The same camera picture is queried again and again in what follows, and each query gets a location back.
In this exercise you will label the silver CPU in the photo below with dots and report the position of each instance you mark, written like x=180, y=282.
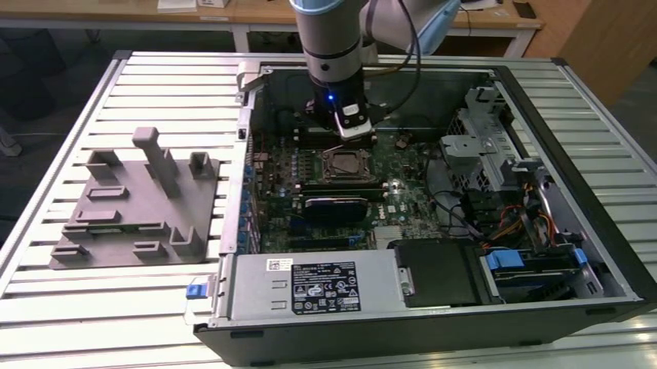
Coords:
x=345, y=164

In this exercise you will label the metal disk bay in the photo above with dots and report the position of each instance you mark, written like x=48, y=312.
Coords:
x=590, y=284

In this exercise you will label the green RAM stick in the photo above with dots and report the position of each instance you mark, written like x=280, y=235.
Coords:
x=128, y=230

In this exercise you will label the blue case latch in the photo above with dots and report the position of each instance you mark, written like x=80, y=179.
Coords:
x=196, y=291

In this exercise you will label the white chair base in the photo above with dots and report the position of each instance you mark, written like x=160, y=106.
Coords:
x=6, y=144

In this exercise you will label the black plastic shroud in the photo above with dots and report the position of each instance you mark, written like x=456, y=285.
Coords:
x=440, y=273

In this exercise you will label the grey plastic bracket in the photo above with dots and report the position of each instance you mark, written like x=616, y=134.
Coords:
x=523, y=166

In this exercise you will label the black expansion slot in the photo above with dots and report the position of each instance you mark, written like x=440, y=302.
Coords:
x=317, y=243

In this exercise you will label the black graphics card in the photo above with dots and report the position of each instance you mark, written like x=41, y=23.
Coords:
x=335, y=211

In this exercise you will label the green motherboard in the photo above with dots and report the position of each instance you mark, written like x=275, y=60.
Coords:
x=409, y=200

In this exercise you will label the black PC case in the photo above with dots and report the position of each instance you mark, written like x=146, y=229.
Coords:
x=359, y=338

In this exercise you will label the CPU socket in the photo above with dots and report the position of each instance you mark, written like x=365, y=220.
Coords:
x=364, y=176

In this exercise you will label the black phone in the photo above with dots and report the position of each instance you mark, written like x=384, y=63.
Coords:
x=524, y=9

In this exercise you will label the black office chair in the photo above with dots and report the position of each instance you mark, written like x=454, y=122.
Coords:
x=30, y=84

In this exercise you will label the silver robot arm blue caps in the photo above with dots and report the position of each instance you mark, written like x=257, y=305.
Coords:
x=328, y=38

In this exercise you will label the metal drive cage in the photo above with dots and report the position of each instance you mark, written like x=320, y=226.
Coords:
x=471, y=150

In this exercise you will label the silver finned heat sink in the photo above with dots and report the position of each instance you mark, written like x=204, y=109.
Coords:
x=388, y=235

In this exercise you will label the wooden cabinet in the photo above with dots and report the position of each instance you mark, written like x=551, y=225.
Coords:
x=604, y=38

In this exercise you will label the wooden desk white legs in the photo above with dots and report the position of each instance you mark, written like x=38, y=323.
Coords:
x=102, y=11

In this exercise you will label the grey parts rack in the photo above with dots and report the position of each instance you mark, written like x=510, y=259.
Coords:
x=128, y=175

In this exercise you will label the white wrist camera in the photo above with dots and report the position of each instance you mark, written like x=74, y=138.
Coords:
x=353, y=123

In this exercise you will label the white labelled box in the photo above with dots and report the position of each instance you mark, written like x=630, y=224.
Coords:
x=212, y=3

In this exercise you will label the small blue plastic tab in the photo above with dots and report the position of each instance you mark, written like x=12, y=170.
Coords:
x=579, y=257

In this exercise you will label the black RAM slot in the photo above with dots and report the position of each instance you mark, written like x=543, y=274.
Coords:
x=317, y=139
x=379, y=196
x=337, y=187

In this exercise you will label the silver power supply black label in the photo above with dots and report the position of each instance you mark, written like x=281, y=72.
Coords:
x=379, y=276

